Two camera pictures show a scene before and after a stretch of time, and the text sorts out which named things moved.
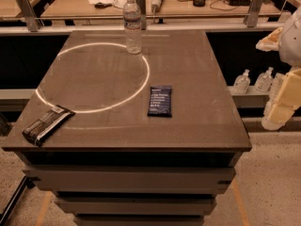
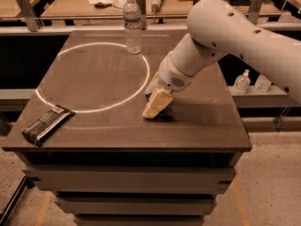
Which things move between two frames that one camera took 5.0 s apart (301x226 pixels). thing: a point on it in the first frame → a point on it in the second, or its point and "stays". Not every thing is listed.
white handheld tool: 156,3 stays
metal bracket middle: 140,0 stays
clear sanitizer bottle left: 242,83 stays
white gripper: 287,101 → 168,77
